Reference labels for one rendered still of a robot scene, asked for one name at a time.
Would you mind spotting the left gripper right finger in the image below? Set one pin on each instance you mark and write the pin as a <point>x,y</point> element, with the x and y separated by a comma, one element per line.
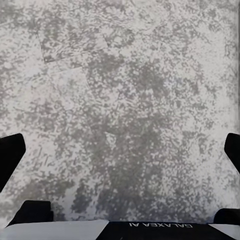
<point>232,149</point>

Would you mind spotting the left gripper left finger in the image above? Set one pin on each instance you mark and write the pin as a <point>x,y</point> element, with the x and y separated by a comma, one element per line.
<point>12,150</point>

